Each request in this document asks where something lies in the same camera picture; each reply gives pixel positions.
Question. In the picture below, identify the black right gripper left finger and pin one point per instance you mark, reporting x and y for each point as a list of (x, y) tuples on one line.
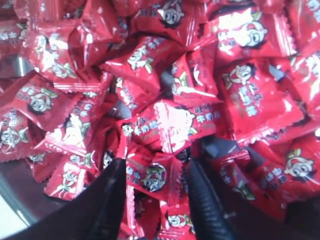
[(95, 214)]

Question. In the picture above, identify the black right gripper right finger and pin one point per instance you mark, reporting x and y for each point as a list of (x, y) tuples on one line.
[(256, 192)]

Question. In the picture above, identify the round steel bowl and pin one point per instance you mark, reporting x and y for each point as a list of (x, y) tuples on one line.
[(30, 110)]

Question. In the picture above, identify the red wrapped candy pile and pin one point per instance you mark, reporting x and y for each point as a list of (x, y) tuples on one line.
[(153, 77)]

